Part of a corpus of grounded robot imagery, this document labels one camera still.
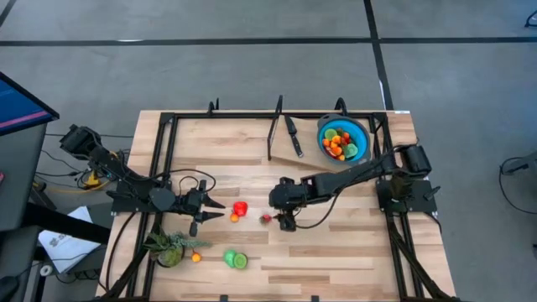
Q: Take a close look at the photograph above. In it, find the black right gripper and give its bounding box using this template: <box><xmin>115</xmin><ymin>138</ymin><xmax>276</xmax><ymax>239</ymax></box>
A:
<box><xmin>273</xmin><ymin>208</ymin><xmax>298</xmax><ymax>232</ymax></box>

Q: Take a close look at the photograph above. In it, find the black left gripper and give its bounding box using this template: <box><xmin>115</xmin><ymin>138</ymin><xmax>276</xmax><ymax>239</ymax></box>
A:
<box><xmin>182</xmin><ymin>180</ymin><xmax>227</xmax><ymax>238</ymax></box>

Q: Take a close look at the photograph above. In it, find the black kitchen knife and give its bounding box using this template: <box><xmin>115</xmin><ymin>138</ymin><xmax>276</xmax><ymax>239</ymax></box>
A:
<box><xmin>284</xmin><ymin>115</ymin><xmax>305</xmax><ymax>159</ymax></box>

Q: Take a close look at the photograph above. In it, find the blue collapsible bowl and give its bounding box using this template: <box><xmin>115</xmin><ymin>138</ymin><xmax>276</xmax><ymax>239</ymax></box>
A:
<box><xmin>315</xmin><ymin>112</ymin><xmax>373</xmax><ymax>165</ymax></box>

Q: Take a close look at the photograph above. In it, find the green potted plant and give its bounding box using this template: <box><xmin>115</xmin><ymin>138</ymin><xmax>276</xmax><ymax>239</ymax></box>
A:
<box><xmin>143</xmin><ymin>229</ymin><xmax>213</xmax><ymax>268</ymax></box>

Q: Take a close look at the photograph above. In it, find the black cart beam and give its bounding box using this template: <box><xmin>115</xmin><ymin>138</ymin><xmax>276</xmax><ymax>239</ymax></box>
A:
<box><xmin>23</xmin><ymin>203</ymin><xmax>112</xmax><ymax>244</ymax></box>

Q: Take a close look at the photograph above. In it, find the white paper sheet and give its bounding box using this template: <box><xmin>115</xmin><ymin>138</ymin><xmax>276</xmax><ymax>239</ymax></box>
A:
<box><xmin>37</xmin><ymin>205</ymin><xmax>102</xmax><ymax>274</ymax></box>

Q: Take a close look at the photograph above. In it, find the grey workstation cabinet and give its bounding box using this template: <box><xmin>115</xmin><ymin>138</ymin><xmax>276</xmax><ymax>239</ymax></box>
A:
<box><xmin>0</xmin><ymin>123</ymin><xmax>48</xmax><ymax>232</ymax></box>

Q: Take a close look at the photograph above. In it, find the monitor with blue screen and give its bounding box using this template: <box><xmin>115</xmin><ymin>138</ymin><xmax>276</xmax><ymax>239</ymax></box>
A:
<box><xmin>0</xmin><ymin>70</ymin><xmax>60</xmax><ymax>138</ymax></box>

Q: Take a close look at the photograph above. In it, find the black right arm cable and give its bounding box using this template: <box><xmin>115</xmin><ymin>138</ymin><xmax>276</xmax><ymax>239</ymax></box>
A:
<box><xmin>293</xmin><ymin>190</ymin><xmax>341</xmax><ymax>230</ymax></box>

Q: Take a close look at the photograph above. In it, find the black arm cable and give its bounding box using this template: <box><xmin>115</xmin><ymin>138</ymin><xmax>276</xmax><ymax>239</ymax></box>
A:
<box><xmin>293</xmin><ymin>190</ymin><xmax>341</xmax><ymax>230</ymax></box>
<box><xmin>154</xmin><ymin>168</ymin><xmax>217</xmax><ymax>197</ymax></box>

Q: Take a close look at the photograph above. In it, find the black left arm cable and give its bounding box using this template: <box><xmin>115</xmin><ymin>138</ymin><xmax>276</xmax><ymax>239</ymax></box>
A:
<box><xmin>154</xmin><ymin>168</ymin><xmax>217</xmax><ymax>197</ymax></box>

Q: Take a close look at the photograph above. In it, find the black aluminium table frame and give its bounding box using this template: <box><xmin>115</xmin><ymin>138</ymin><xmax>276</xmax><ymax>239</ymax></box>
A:
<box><xmin>95</xmin><ymin>109</ymin><xmax>461</xmax><ymax>302</ymax></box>

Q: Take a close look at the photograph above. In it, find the yellow cable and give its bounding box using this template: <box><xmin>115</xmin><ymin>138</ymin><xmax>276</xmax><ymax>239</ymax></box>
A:
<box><xmin>35</xmin><ymin>150</ymin><xmax>123</xmax><ymax>195</ymax></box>

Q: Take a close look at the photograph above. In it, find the black floor cable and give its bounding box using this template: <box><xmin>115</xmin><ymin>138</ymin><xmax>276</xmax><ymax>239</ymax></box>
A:
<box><xmin>498</xmin><ymin>151</ymin><xmax>537</xmax><ymax>216</ymax></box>

